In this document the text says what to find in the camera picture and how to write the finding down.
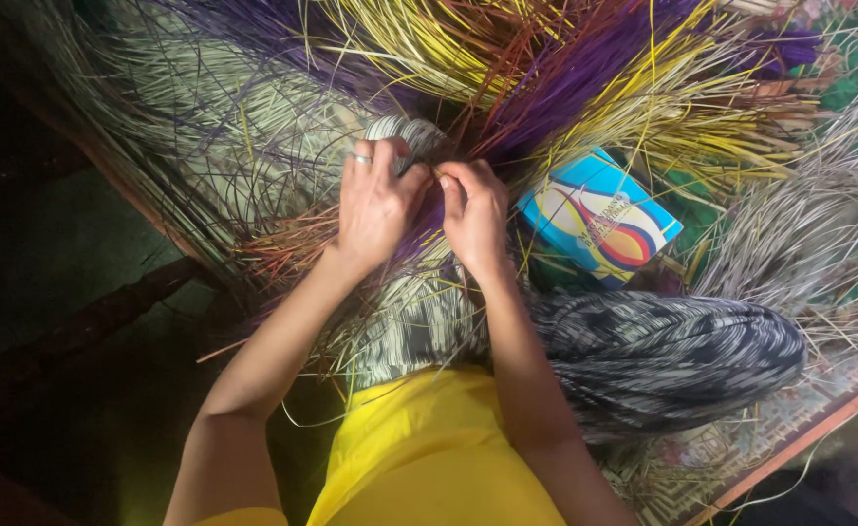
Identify white woven straw basket piece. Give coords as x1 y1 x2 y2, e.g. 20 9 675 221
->
363 114 453 178

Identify person's left hand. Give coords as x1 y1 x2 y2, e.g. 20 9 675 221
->
337 136 434 276

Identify person's right hand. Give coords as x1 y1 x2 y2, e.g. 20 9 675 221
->
435 158 512 278

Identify dark wooden bar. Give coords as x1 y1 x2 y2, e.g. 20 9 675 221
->
0 254 214 395

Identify bundle of orange-red straw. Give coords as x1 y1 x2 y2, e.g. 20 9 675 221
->
235 201 350 289

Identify bundle of grey-white straw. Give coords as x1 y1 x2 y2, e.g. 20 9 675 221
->
688 66 858 359

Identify floral patterned mat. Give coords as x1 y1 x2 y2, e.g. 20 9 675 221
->
604 343 858 526

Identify yellow shirt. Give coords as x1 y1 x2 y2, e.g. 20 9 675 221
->
194 365 570 526

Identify bundle of pale natural straw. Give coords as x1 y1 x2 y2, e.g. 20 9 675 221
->
0 0 386 293

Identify black white patterned trousers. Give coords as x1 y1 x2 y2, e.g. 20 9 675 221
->
341 256 810 448

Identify bundle of purple straw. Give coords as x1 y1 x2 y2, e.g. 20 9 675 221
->
392 0 826 253

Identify blue printed cardboard box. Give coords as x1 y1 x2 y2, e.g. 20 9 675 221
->
515 147 684 290

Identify bundle of yellow straw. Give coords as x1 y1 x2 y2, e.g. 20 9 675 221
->
305 0 810 191

